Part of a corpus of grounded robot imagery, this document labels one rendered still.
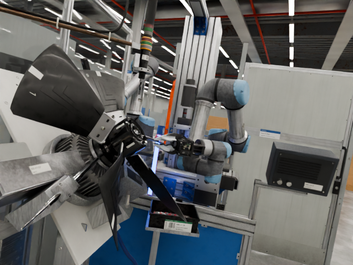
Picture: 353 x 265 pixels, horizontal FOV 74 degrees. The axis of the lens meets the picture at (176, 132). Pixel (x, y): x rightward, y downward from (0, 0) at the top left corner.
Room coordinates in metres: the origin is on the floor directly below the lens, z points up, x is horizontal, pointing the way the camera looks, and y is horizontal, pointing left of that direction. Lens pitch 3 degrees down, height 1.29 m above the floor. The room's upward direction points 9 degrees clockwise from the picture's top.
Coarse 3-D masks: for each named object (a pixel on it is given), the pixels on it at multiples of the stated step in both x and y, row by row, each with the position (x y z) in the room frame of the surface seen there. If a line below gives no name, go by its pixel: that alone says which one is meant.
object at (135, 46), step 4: (132, 44) 0.87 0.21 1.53; (136, 44) 0.88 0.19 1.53; (132, 48) 0.88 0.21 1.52; (136, 48) 0.87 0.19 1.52; (132, 52) 0.87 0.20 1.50; (136, 52) 0.87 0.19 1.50; (140, 52) 0.88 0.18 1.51; (136, 56) 0.88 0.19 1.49; (136, 60) 0.88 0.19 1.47; (136, 64) 0.88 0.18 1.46; (136, 68) 0.88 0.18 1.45; (140, 68) 0.87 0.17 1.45; (144, 68) 0.87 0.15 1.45; (136, 72) 0.92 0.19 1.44; (144, 72) 0.89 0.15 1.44; (148, 72) 0.88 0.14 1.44
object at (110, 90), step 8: (80, 72) 0.93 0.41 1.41; (88, 72) 0.95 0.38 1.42; (88, 80) 0.92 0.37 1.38; (96, 80) 0.94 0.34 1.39; (104, 80) 0.96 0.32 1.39; (112, 80) 0.99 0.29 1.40; (120, 80) 1.03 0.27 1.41; (96, 88) 0.91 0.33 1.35; (104, 88) 0.92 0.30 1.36; (112, 88) 0.94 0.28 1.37; (120, 88) 0.97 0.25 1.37; (104, 96) 0.89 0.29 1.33; (112, 96) 0.91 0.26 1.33; (120, 96) 0.93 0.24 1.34; (104, 104) 0.87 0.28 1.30; (112, 104) 0.88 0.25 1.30; (120, 104) 0.90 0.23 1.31
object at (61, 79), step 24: (48, 48) 0.61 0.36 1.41; (48, 72) 0.60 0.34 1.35; (72, 72) 0.66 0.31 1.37; (24, 96) 0.55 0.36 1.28; (48, 96) 0.60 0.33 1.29; (72, 96) 0.65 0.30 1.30; (96, 96) 0.71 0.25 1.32; (48, 120) 0.60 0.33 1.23; (72, 120) 0.66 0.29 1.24; (96, 120) 0.72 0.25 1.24
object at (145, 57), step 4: (144, 52) 0.89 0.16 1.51; (148, 52) 0.89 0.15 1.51; (140, 56) 0.89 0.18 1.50; (144, 56) 0.89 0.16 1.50; (148, 56) 0.90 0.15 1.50; (140, 60) 0.89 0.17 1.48; (144, 60) 0.89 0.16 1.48; (148, 60) 0.90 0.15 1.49; (140, 64) 0.89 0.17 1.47; (144, 64) 0.89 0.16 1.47; (140, 72) 0.89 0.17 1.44; (140, 76) 0.89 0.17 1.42; (144, 76) 0.90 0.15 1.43
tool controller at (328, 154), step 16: (288, 144) 1.13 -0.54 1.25; (272, 160) 1.10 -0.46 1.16; (288, 160) 1.06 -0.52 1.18; (304, 160) 1.04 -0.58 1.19; (320, 160) 1.03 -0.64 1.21; (336, 160) 1.01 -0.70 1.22; (272, 176) 1.10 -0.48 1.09; (288, 176) 1.07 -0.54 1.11; (304, 176) 1.06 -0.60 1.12; (320, 176) 1.04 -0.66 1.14; (320, 192) 1.06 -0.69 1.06
